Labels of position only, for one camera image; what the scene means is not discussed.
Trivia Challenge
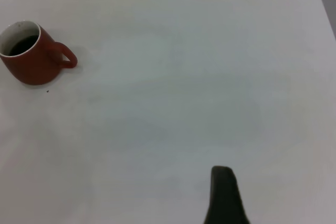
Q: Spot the red ceramic mug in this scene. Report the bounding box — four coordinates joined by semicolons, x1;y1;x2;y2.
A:
0;19;78;86

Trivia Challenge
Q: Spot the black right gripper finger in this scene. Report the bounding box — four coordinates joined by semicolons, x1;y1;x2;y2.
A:
203;165;250;224

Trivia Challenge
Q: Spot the black coffee liquid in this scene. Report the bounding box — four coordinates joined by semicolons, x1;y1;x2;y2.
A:
8;35;39;56

